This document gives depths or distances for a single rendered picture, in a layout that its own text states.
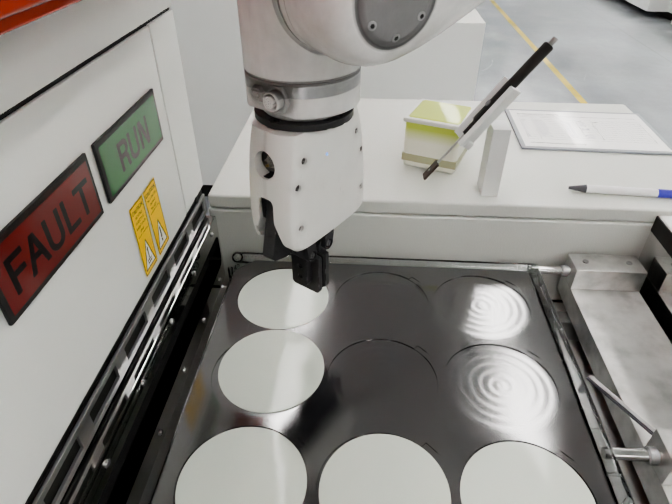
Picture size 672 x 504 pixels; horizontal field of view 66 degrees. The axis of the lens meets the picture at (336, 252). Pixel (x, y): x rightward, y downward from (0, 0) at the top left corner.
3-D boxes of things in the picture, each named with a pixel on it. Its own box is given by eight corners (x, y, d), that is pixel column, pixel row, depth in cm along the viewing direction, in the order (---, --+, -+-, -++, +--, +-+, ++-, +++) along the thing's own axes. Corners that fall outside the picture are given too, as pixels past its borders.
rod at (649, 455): (603, 465, 42) (609, 455, 41) (597, 450, 43) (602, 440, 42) (661, 468, 42) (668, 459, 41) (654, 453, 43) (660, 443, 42)
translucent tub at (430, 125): (399, 165, 68) (403, 116, 64) (416, 144, 73) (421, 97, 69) (454, 177, 65) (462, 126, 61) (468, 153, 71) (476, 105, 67)
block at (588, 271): (570, 288, 61) (577, 269, 59) (562, 271, 64) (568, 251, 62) (639, 291, 60) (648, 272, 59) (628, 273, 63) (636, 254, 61)
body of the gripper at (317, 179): (299, 128, 33) (305, 265, 40) (382, 85, 40) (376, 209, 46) (217, 103, 37) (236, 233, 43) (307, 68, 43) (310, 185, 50)
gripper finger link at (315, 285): (299, 249, 42) (302, 309, 46) (322, 231, 44) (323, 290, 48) (270, 236, 44) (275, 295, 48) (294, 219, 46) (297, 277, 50)
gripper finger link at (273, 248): (253, 255, 39) (291, 265, 44) (292, 161, 39) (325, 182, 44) (241, 249, 40) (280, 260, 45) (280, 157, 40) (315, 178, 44)
